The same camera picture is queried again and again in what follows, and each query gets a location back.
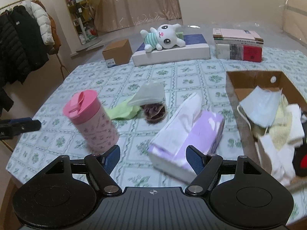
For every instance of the clear bubble wrap bag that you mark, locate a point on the clear bubble wrap bag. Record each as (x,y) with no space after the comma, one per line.
(149,93)

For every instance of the pink lidded cup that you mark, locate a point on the pink lidded cup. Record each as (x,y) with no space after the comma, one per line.
(88,115)

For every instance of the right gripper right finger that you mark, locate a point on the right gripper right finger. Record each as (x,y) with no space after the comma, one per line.
(207,169)

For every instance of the white puffer jacket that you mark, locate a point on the white puffer jacket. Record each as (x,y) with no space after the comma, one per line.
(42,19)

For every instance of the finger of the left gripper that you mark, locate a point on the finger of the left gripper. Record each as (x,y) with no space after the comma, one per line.
(18,121)
(9,131)

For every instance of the standing fan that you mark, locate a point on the standing fan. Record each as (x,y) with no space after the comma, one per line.
(85,16)

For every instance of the small green box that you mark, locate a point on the small green box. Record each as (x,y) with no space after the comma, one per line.
(180,35)

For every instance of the brown cardboard tray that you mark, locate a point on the brown cardboard tray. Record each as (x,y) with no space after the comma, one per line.
(239,84)

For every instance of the small brown cardboard box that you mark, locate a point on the small brown cardboard box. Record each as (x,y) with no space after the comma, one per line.
(117,53)

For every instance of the purple tissue box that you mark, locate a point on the purple tissue box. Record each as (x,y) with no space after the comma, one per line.
(190,125)

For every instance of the yellow towel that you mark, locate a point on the yellow towel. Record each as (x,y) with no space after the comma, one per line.
(280,129)

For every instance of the white blue flat box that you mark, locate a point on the white blue flat box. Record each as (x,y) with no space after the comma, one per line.
(196,48)

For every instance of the green cloth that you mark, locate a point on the green cloth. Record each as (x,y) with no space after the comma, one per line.
(123,111)

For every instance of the white plush bunny toy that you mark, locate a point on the white plush bunny toy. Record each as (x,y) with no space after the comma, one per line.
(164,37)

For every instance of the light blue face mask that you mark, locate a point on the light blue face mask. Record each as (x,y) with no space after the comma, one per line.
(260,107)

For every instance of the black red soft item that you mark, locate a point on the black red soft item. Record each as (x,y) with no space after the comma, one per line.
(299,161)

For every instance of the floral green tablecloth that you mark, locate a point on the floral green tablecloth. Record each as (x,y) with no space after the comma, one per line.
(181,79)

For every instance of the dark purple scrunchie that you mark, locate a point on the dark purple scrunchie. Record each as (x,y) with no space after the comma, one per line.
(154,113)

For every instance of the brown jacket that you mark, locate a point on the brown jacket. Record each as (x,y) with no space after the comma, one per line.
(51,49)

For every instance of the black jacket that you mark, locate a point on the black jacket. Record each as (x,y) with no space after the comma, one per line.
(22,49)

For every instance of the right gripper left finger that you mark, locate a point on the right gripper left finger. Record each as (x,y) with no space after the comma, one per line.
(99,171)

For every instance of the white cloth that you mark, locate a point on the white cloth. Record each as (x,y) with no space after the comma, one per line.
(277,163)

